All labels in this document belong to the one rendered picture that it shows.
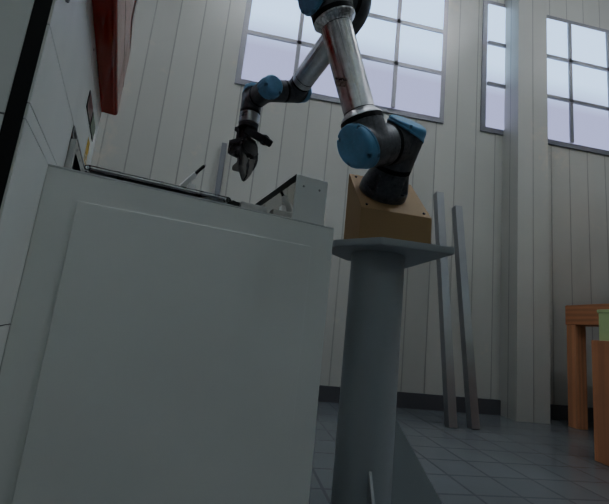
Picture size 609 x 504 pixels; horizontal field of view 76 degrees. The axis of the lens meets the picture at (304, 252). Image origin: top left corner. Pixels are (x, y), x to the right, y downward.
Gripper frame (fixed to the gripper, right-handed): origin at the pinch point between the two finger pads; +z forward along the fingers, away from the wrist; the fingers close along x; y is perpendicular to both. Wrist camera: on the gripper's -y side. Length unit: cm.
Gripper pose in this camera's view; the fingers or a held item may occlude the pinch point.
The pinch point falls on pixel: (245, 177)
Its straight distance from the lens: 143.2
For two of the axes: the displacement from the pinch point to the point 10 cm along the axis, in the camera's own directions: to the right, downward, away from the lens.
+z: -1.1, 9.8, -1.5
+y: -8.1, 0.0, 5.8
